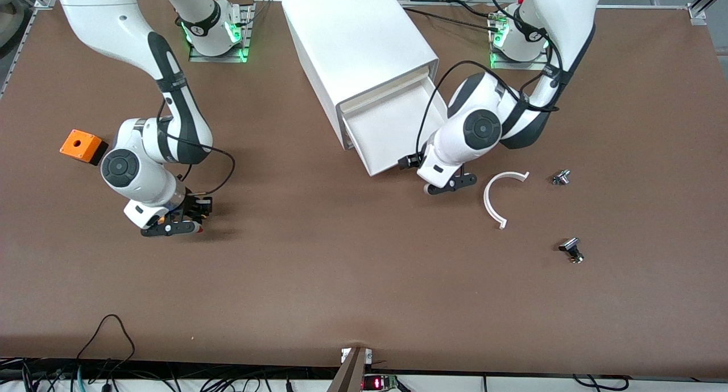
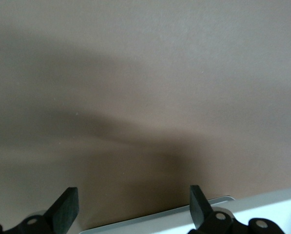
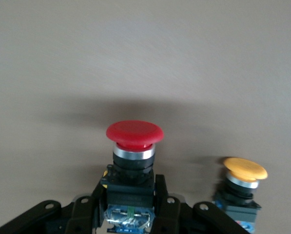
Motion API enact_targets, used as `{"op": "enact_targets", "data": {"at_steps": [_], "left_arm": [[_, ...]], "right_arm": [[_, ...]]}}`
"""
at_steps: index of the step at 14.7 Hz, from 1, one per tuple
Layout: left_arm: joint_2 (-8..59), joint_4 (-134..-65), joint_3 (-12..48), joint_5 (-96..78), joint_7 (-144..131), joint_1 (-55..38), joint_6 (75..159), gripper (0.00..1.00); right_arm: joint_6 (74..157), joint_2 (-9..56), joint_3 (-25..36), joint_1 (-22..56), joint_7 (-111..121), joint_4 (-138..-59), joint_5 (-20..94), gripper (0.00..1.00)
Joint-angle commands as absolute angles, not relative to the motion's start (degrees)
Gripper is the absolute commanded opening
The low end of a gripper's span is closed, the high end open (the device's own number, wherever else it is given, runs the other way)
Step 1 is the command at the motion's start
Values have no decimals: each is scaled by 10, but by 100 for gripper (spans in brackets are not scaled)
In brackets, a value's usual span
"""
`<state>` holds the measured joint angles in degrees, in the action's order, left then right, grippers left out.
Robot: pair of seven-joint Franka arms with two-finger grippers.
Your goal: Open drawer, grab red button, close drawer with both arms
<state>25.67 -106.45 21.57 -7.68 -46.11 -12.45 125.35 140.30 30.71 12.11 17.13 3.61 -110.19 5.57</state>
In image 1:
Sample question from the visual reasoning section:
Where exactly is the white drawer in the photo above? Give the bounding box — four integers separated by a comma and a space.
343, 76, 448, 178
341, 68, 429, 113

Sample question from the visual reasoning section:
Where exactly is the white drawer cabinet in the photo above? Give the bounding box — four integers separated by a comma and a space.
282, 0, 440, 151

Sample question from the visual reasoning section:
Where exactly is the device with red display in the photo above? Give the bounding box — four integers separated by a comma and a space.
362, 374, 402, 391

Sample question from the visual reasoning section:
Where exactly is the pale grey rounded object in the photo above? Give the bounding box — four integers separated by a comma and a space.
0, 0, 27, 47

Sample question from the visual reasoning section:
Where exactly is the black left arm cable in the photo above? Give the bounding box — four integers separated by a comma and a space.
418, 0, 564, 159

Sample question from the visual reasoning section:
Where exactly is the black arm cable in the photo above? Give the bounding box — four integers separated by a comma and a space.
418, 0, 564, 159
156, 99, 235, 196

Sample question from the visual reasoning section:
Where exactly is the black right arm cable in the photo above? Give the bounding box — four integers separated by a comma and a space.
156, 99, 235, 196

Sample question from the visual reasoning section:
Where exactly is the white C-shaped plastic ring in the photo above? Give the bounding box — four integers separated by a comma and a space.
483, 171, 531, 230

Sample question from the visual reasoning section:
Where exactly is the orange button enclosure box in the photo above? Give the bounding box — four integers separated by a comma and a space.
60, 129, 109, 166

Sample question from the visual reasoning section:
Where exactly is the thin black looped cable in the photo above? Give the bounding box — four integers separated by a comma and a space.
76, 314, 137, 376

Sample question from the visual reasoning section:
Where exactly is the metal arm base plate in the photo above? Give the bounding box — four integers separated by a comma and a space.
489, 8, 551, 71
189, 0, 254, 64

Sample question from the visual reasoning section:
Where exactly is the tangled black cable bundle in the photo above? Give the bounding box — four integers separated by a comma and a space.
0, 358, 342, 392

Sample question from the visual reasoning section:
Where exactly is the black and silver switch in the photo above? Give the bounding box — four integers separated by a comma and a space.
558, 237, 585, 265

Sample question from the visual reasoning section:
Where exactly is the brown camera support beam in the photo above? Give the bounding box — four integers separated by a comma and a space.
327, 348, 367, 392

